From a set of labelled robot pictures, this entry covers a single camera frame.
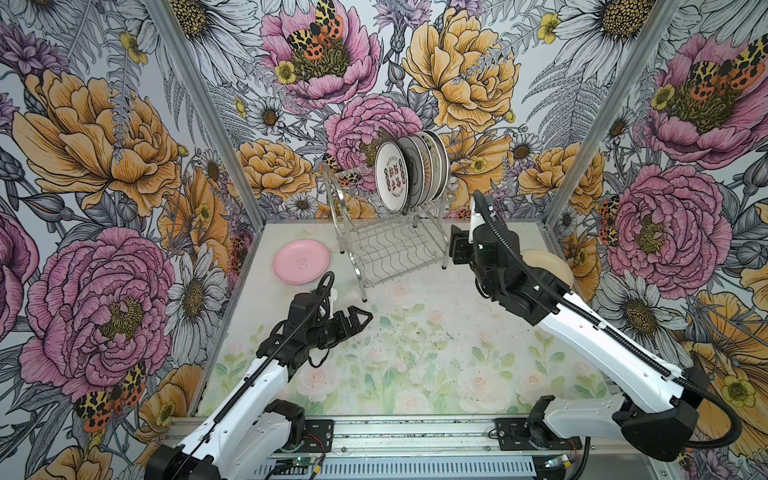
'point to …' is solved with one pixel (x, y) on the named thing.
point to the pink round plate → (300, 262)
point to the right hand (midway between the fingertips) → (465, 235)
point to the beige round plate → (551, 263)
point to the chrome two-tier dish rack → (380, 246)
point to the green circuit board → (302, 461)
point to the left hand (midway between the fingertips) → (361, 331)
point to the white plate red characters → (392, 177)
